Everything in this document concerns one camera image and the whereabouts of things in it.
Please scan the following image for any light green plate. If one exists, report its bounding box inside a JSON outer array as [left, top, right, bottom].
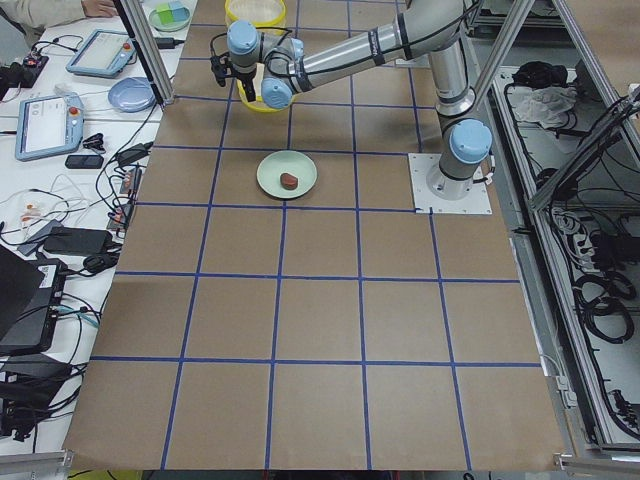
[[256, 150, 318, 200]]

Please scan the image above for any green bowl with sponges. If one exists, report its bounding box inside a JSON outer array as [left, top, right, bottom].
[[149, 1, 191, 32]]

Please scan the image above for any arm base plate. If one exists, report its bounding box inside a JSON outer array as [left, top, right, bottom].
[[408, 153, 492, 215]]

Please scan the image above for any teach pendant far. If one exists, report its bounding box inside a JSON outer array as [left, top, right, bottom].
[[66, 29, 135, 79]]

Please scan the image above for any black power adapter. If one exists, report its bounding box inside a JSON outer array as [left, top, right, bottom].
[[43, 227, 112, 256]]

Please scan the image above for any teach pendant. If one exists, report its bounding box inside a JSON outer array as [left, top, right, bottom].
[[66, 29, 135, 79], [15, 94, 84, 162]]

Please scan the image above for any aluminium frame post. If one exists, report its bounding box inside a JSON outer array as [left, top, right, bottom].
[[114, 0, 174, 109]]

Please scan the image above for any teach pendant near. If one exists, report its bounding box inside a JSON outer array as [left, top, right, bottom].
[[15, 94, 84, 162]]

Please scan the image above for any black laptop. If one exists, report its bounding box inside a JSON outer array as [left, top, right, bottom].
[[1, 247, 66, 356]]

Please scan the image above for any yellow steamer basket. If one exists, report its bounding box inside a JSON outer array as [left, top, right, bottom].
[[225, 0, 287, 27], [236, 73, 279, 113]]

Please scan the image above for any dark red bun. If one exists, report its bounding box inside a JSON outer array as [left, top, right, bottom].
[[279, 172, 299, 191]]

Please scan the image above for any blue plate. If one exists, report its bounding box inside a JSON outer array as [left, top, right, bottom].
[[107, 77, 156, 113]]

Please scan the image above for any black phone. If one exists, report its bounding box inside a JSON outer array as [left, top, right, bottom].
[[65, 154, 104, 170]]

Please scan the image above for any white crumpled cloth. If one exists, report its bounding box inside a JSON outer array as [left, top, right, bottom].
[[514, 86, 577, 129]]

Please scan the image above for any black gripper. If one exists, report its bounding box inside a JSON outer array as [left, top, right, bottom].
[[210, 53, 257, 102]]

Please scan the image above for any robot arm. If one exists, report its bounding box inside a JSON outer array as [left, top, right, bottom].
[[210, 1, 483, 141]]

